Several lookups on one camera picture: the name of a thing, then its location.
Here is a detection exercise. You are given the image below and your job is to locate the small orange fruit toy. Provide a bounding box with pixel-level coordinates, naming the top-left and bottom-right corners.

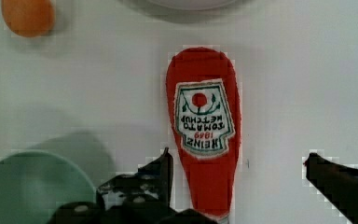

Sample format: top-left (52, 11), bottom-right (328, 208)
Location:
top-left (1, 0), bottom-right (56, 37)

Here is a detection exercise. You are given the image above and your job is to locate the red plush ketchup bottle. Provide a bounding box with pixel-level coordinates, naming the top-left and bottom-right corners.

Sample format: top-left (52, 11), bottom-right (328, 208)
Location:
top-left (166, 47), bottom-right (241, 224)

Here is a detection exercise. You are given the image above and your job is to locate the lilac round plate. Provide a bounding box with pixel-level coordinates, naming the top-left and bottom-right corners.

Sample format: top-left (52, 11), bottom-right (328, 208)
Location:
top-left (148, 0), bottom-right (237, 10)

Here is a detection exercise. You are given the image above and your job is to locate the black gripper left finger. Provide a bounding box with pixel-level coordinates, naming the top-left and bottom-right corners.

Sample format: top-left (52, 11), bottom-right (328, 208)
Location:
top-left (48, 148), bottom-right (218, 224)

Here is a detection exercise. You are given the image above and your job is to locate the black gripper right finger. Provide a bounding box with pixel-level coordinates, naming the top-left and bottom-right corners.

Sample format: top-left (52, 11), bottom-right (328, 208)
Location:
top-left (304, 153), bottom-right (358, 224)

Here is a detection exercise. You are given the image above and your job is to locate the mint green cup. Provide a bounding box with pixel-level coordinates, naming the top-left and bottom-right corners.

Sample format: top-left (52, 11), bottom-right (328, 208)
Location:
top-left (0, 132), bottom-right (116, 224)

